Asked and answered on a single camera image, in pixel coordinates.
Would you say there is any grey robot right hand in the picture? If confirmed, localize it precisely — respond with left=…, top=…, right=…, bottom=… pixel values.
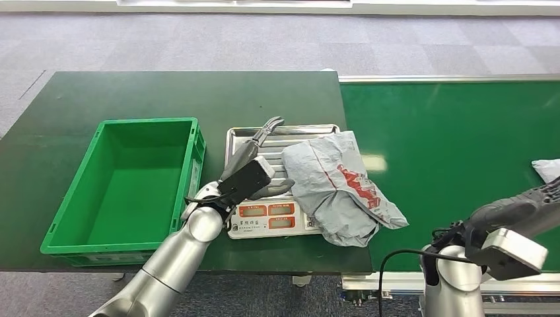
left=464, top=176, right=560, bottom=260

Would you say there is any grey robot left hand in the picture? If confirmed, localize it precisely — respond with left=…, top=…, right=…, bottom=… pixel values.
left=220, top=116, right=297, bottom=202

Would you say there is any grey mailer package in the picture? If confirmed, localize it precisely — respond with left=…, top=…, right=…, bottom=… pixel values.
left=281, top=130, right=410, bottom=248

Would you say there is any green conveyor belt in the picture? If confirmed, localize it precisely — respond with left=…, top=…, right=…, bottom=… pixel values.
left=339, top=81, right=560, bottom=273

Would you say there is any steel scale tray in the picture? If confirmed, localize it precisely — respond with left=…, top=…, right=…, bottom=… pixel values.
left=224, top=124, right=341, bottom=203

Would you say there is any grey mailer with seam line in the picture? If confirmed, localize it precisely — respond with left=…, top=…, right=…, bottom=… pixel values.
left=531, top=158, right=560, bottom=185

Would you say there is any white electronic scale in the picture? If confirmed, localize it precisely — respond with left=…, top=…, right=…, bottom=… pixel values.
left=227, top=197, right=325, bottom=240

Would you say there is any green plastic crate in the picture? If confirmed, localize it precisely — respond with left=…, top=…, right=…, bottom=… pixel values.
left=40, top=116, right=207, bottom=267

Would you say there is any white window sill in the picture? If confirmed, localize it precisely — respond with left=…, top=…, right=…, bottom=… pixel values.
left=0, top=0, right=560, bottom=17

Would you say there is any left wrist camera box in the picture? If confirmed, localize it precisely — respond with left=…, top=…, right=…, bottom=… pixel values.
left=217, top=155, right=275, bottom=207

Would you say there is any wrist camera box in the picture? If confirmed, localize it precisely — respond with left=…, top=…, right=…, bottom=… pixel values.
left=470, top=227, right=549, bottom=282
left=217, top=155, right=275, bottom=207

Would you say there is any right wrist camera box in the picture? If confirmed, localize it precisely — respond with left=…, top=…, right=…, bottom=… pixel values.
left=470, top=227, right=549, bottom=282

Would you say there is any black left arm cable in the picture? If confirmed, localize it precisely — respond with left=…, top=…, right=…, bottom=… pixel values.
left=184, top=192, right=235, bottom=226

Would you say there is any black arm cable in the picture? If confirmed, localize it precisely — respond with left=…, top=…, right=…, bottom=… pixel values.
left=378, top=249, right=473, bottom=317
left=184, top=192, right=235, bottom=226

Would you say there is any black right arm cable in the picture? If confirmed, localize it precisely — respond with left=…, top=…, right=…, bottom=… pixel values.
left=378, top=249, right=473, bottom=317

